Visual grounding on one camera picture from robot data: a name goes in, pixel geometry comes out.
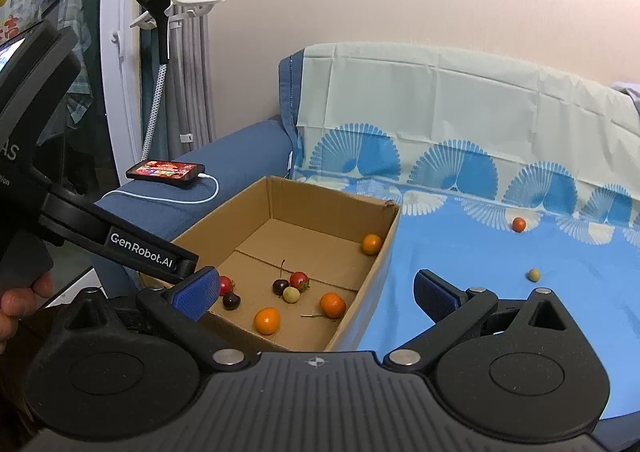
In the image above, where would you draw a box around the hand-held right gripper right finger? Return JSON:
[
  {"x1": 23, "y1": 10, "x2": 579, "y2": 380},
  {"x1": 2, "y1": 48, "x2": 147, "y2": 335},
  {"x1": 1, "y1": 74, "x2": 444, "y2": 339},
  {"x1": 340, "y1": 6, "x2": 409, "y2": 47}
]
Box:
[{"x1": 382, "y1": 269, "x2": 583, "y2": 374}]

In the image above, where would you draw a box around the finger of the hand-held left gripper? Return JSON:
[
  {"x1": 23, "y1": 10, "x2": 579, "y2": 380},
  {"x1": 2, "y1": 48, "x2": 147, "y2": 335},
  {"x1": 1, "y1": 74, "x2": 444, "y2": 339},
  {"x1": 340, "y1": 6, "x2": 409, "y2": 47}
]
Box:
[{"x1": 170, "y1": 246, "x2": 200, "y2": 284}]

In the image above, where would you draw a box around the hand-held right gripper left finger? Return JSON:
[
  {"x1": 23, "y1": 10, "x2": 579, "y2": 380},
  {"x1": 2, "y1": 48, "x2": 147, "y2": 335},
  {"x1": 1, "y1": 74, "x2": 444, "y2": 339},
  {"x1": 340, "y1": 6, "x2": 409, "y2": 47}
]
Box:
[{"x1": 55, "y1": 266, "x2": 253, "y2": 374}]

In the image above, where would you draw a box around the brown cardboard box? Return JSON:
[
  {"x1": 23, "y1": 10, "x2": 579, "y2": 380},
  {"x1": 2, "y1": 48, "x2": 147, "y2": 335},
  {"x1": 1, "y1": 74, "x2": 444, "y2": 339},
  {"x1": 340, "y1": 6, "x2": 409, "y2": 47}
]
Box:
[{"x1": 140, "y1": 175, "x2": 401, "y2": 353}]

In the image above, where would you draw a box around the person's left hand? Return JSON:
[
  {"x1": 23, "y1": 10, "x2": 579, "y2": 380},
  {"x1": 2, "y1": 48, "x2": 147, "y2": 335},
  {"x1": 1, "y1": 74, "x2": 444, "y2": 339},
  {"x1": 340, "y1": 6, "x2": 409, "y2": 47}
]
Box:
[{"x1": 0, "y1": 272, "x2": 54, "y2": 354}]

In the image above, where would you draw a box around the plaid hanging shirt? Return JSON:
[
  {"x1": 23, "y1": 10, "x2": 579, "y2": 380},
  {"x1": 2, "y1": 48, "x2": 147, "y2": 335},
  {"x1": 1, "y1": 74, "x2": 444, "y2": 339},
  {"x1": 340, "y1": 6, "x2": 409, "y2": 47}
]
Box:
[{"x1": 64, "y1": 0, "x2": 94, "y2": 127}]

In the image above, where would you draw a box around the black smartphone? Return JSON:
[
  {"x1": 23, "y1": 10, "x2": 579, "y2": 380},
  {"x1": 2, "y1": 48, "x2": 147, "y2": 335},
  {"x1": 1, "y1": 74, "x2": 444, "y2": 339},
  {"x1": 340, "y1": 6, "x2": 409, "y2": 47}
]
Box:
[{"x1": 125, "y1": 160, "x2": 206, "y2": 189}]

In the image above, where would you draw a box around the blue sofa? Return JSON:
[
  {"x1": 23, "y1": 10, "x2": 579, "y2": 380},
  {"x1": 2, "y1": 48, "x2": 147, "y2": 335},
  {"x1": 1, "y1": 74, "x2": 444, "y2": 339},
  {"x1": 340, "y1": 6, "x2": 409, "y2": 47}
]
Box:
[{"x1": 92, "y1": 52, "x2": 303, "y2": 283}]

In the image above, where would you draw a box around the black steamer nozzle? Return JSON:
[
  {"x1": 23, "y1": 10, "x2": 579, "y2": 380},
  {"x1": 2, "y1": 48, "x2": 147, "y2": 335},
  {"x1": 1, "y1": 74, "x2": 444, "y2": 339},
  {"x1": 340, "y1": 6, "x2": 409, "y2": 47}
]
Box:
[{"x1": 136, "y1": 0, "x2": 172, "y2": 65}]

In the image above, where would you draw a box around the blue fan-print cloth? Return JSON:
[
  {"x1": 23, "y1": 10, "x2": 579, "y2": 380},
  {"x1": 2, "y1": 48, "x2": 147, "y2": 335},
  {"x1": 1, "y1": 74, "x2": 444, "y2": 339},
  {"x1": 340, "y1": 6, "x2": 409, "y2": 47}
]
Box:
[{"x1": 292, "y1": 42, "x2": 640, "y2": 420}]

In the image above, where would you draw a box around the grey cloth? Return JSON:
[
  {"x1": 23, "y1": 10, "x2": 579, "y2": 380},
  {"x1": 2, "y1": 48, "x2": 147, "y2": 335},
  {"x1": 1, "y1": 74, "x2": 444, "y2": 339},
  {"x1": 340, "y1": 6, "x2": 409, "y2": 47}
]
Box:
[{"x1": 612, "y1": 80, "x2": 640, "y2": 105}]

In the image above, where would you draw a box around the white door frame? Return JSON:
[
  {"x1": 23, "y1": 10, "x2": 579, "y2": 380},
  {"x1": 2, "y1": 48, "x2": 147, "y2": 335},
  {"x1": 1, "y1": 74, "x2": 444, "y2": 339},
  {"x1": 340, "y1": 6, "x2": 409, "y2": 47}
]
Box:
[{"x1": 100, "y1": 0, "x2": 143, "y2": 173}]

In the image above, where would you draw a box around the white charging cable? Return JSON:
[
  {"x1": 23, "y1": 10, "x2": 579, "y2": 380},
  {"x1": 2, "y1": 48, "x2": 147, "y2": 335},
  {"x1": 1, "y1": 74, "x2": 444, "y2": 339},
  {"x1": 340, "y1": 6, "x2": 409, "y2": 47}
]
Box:
[{"x1": 102, "y1": 173, "x2": 219, "y2": 205}]

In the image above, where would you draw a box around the braided steamer hose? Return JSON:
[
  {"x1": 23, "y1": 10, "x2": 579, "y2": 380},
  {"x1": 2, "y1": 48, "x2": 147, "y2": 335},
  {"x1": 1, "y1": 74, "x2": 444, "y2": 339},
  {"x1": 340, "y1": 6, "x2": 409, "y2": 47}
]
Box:
[{"x1": 141, "y1": 62, "x2": 167, "y2": 163}]

